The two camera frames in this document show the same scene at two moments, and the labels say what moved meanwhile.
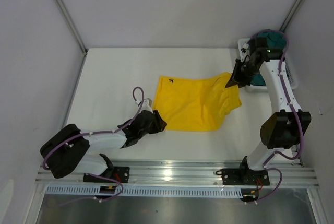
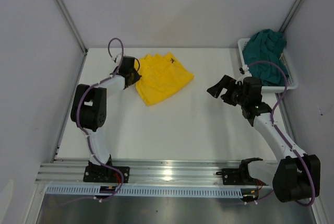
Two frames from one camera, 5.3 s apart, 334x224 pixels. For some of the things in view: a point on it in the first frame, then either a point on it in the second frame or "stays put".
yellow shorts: x=194 y=105 → x=162 y=75
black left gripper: x=159 y=124 → x=136 y=78
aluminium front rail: x=195 y=175 stays put
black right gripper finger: x=237 y=68 → x=226 y=82
